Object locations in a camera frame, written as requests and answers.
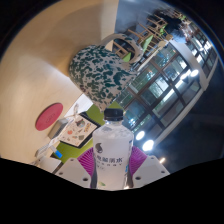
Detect black tablet with sticker cover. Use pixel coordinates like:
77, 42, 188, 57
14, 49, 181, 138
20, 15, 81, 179
58, 113, 101, 148

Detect green speckled ceramic mug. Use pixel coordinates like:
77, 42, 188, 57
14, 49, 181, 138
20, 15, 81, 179
68, 33, 145, 113

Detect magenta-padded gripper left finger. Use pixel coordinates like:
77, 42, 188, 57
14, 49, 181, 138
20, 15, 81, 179
57, 148, 97, 189

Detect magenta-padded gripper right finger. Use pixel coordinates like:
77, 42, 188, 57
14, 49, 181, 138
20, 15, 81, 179
128, 145, 171, 188

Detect wooden chairs with green seats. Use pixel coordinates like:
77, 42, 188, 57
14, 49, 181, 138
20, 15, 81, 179
113, 13, 174, 63

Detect clear water bottle black cap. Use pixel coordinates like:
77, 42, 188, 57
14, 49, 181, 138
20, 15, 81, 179
90, 108, 135, 191

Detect small blue-capped white bottle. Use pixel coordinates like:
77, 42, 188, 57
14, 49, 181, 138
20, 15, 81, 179
53, 149, 64, 159

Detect flat round red coaster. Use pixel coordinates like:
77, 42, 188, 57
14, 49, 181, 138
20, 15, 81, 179
35, 102, 64, 132

